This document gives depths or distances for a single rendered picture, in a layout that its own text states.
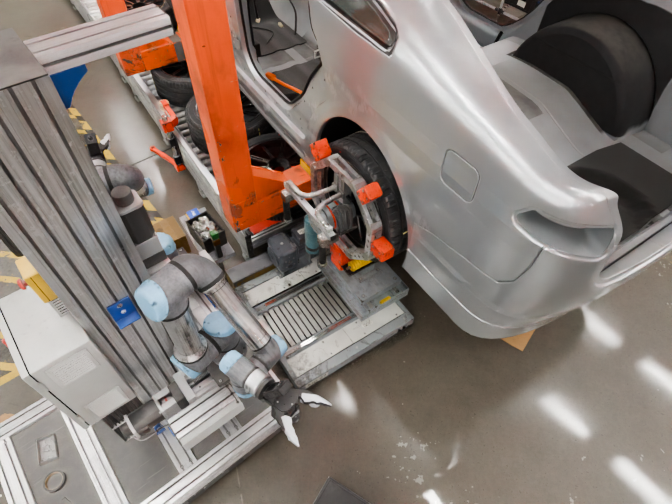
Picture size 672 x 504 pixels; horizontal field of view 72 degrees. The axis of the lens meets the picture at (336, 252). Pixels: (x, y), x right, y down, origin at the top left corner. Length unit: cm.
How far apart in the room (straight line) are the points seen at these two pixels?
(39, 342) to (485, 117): 157
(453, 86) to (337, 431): 184
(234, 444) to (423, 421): 102
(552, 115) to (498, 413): 170
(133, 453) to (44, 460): 40
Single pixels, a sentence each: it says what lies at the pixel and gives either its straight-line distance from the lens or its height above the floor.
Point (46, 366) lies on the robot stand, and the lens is 170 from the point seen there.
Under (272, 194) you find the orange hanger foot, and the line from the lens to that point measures 271.
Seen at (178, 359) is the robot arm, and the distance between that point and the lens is 175.
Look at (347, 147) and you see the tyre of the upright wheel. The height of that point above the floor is 117.
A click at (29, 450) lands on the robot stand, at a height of 21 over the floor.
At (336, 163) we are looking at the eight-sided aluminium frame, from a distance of 221.
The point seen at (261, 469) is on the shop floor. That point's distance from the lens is 266.
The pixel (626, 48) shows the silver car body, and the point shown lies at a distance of 316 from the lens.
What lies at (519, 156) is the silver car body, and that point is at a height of 165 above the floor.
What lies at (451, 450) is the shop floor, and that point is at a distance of 274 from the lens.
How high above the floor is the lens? 256
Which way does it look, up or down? 51 degrees down
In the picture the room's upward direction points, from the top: 2 degrees clockwise
